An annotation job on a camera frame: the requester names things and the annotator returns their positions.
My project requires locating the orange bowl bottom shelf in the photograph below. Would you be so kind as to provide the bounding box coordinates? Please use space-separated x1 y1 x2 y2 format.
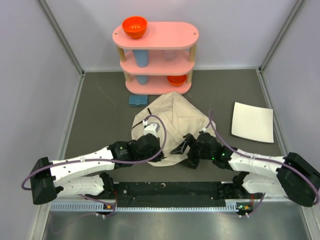
166 74 187 87

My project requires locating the orange bowl on shelf top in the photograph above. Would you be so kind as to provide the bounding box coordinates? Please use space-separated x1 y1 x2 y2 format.
122 16 148 39

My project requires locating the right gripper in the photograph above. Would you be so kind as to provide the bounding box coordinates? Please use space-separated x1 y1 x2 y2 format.
171 134 215 169

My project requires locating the cream canvas backpack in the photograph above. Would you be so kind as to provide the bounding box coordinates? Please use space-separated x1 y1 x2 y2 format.
131 92 216 168

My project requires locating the blue cup middle shelf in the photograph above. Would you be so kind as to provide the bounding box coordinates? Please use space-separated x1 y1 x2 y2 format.
132 49 149 68

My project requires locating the white square board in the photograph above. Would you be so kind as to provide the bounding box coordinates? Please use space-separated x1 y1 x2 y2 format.
231 102 274 144

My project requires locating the clear glass cup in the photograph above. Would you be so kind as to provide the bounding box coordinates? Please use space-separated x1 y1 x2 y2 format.
163 50 176 61

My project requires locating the pink three-tier shelf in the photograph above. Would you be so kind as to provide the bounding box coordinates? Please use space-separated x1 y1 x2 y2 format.
112 21 199 95

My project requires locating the grey cable duct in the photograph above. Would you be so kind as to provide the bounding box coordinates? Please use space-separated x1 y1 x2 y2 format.
50 199 241 213

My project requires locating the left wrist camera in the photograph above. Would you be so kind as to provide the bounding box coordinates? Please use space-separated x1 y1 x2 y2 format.
142 120 160 138

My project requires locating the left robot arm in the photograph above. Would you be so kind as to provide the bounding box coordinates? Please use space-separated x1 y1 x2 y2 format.
29 133 165 205

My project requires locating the small teal notebook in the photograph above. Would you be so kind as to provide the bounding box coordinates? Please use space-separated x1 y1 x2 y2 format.
128 94 148 107

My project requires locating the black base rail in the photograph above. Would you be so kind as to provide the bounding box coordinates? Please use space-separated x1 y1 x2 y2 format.
114 181 238 201

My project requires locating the blue cup shelf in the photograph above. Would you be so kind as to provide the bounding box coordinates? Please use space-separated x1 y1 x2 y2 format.
132 49 149 68
135 75 149 86

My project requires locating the blue cup bottom shelf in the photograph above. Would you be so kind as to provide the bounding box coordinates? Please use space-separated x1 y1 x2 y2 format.
135 75 149 86

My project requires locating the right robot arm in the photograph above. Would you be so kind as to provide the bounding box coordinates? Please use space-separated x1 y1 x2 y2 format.
170 132 320 207

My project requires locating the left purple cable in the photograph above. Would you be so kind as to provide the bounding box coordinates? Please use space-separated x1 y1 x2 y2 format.
21 114 168 218

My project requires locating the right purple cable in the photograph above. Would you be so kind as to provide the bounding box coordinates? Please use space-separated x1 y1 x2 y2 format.
201 108 320 218

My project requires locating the purple cable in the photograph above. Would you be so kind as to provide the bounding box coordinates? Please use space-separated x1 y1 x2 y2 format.
21 114 168 218
201 108 320 218

